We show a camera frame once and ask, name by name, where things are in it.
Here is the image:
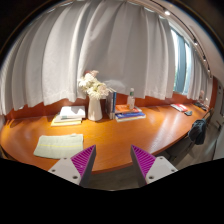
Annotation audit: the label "white curtain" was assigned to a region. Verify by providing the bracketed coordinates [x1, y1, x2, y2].
[0, 0, 175, 115]
[187, 48, 213, 106]

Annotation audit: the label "right white curtain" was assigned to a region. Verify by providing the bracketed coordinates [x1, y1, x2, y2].
[187, 48, 213, 106]

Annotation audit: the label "small dark object on desk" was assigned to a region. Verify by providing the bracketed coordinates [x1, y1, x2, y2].
[184, 111, 192, 116]

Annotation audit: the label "yellow-edged bottom book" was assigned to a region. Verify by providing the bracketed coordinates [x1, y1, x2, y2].
[51, 115, 82, 127]

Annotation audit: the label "red magazine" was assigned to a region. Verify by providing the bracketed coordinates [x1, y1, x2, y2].
[170, 104, 188, 112]

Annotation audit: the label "upright dark books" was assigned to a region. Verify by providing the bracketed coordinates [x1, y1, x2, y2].
[105, 90, 117, 119]

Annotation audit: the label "black chair with jacket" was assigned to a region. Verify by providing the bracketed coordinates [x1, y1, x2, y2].
[188, 119, 206, 145]

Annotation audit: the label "orange book on stack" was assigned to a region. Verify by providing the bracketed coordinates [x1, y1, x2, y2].
[115, 105, 141, 113]

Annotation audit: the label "blue flat book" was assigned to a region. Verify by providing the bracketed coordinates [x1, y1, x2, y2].
[115, 112, 146, 122]

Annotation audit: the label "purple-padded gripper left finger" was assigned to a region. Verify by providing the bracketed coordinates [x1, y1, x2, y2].
[49, 145, 96, 187]

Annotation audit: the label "white flower bouquet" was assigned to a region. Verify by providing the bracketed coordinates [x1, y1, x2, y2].
[79, 70, 109, 100]

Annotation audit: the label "clear plastic bottle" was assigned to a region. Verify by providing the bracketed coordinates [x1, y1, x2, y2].
[127, 88, 135, 110]

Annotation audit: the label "white book on stack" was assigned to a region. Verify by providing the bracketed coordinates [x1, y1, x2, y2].
[59, 106, 86, 118]

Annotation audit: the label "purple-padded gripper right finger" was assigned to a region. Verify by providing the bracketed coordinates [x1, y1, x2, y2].
[130, 145, 177, 187]

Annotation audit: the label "white ceramic vase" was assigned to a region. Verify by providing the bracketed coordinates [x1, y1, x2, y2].
[88, 98, 102, 121]

